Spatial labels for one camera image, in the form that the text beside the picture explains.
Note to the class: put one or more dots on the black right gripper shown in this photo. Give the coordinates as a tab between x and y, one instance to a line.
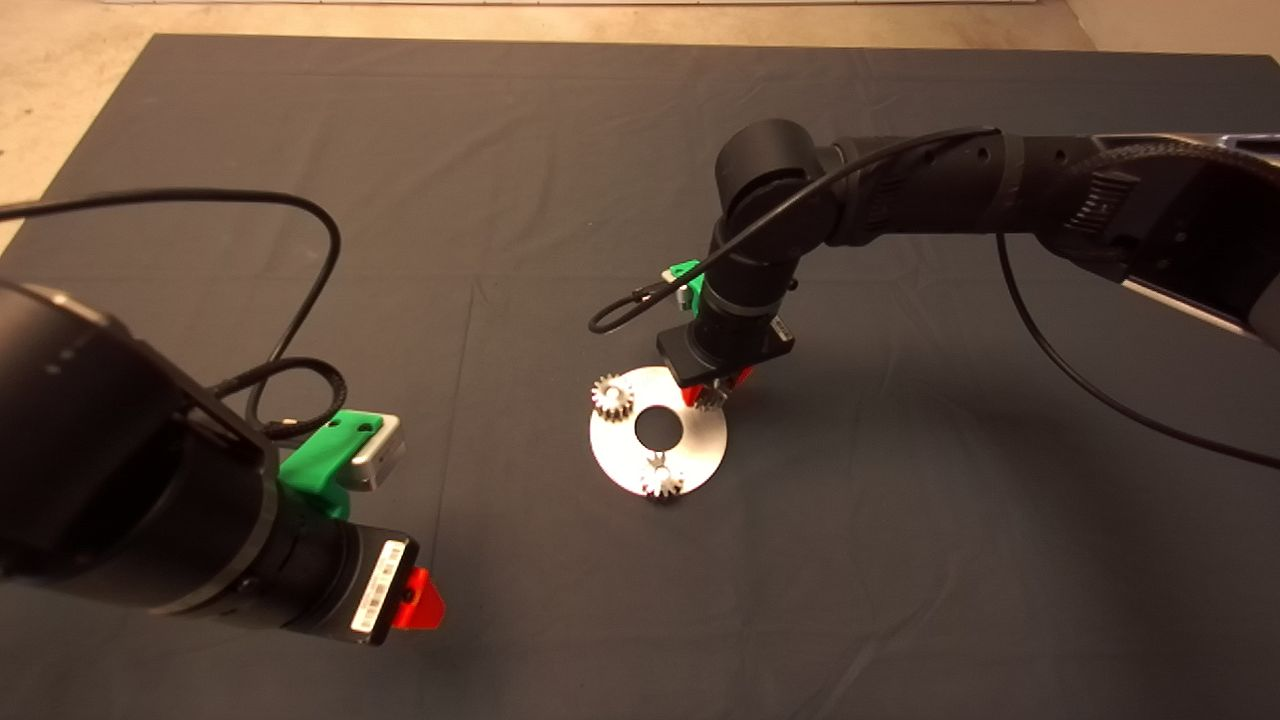
725	345

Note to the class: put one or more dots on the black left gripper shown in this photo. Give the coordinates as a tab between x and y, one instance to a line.
343	585

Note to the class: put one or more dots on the small steel planetary gear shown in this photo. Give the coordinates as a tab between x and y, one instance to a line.
711	398
660	483
612	397

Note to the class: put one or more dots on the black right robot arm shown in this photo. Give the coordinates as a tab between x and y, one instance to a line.
1000	190

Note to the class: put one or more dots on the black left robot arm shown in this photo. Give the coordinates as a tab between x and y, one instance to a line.
100	450

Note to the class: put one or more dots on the round metal carrier plate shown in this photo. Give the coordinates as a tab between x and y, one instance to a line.
700	450

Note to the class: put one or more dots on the dark grey table cloth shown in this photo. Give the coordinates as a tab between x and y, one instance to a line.
500	150

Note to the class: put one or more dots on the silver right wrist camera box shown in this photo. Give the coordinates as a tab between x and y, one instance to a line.
683	292

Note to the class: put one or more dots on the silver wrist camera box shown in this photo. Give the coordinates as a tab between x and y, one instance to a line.
683	292
381	455

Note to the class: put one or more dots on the green right camera mount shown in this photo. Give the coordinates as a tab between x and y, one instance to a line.
690	278

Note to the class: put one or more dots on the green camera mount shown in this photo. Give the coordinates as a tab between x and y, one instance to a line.
315	460
690	278

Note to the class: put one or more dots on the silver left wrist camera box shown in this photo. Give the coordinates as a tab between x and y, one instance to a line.
381	455

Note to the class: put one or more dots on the green left camera mount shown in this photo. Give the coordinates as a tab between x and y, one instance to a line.
315	460

